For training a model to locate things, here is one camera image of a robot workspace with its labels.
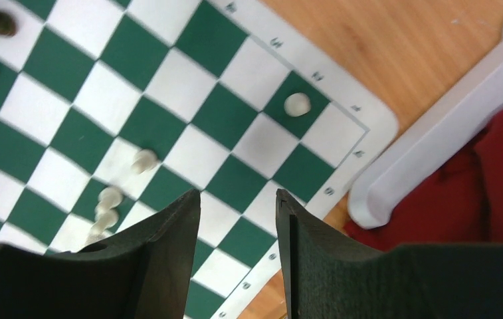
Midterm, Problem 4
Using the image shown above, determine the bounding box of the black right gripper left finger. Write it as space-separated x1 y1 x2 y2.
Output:
0 189 201 318

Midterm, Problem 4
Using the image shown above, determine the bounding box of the white chess pawn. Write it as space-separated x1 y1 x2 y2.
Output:
284 92 312 117
85 209 119 246
94 187 124 214
131 149 159 174

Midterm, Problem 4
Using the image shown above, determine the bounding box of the green white chess board mat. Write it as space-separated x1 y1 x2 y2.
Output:
0 1 398 318

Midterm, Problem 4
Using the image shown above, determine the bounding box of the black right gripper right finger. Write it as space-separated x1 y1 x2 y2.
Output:
276 189 503 318

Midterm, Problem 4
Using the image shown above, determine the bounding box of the red hanging garment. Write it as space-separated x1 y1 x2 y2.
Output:
344 110 503 251

